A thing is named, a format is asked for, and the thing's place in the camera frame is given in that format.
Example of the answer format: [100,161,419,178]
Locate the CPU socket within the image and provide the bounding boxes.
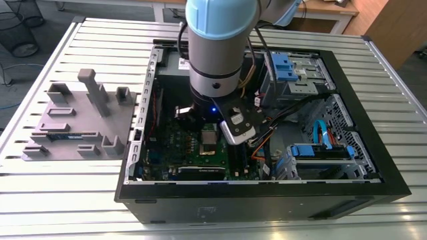
[197,143,219,156]

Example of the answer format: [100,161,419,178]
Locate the black open PC case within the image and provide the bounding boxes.
[113,38,412,225]

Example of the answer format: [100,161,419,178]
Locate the white desk frame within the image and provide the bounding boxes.
[42,0,188,25]

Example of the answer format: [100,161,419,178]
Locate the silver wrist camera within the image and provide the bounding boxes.
[219,119,257,146]

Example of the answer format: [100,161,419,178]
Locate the red black twisted wire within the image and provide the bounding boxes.
[148,91,160,141]

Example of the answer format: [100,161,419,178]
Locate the black wire mesh bin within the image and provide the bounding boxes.
[14,0,47,28]
[0,11,40,59]

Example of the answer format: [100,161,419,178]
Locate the grey parts rack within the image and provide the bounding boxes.
[20,68,139,162]

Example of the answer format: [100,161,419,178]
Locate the green Dell motherboard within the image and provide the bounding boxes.
[141,113,267,181]

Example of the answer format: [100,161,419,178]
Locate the RAM stick with blue label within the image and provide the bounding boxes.
[45,133,84,141]

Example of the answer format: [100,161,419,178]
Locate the silver disk bay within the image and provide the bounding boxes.
[271,143,381,181]

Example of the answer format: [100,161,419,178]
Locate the orange SATA wire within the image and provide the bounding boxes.
[251,129,279,161]

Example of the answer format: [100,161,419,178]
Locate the black RAM slot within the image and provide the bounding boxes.
[237,143,251,175]
[229,144,241,176]

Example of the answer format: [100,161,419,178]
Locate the silver optical drive cage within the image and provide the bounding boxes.
[259,52,336,109]

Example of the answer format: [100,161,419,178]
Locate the silver topped CPU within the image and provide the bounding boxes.
[200,131,219,146]

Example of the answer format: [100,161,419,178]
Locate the silver power supply unit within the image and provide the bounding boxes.
[155,51,192,113]

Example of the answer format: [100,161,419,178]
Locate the red wires with white tag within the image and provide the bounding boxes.
[252,92,269,120]

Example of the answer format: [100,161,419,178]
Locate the hard disk in blue carrier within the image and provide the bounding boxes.
[288,144,355,161]

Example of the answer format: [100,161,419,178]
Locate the black camera bracket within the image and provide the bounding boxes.
[209,96,265,138]

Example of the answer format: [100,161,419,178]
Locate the blue SATA wire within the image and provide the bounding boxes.
[312,119,335,151]

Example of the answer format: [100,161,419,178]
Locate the black graphics card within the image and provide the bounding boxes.
[165,164,229,181]

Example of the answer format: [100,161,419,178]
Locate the wooden desk with white frame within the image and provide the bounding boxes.
[295,0,360,36]

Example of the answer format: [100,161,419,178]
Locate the brown wooden cabinet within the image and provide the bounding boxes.
[343,0,427,71]

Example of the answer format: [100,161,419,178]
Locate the blue plastic drive latch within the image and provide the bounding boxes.
[269,53,300,82]

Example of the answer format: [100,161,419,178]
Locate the black sleeved cable bundle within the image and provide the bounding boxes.
[259,92,337,147]

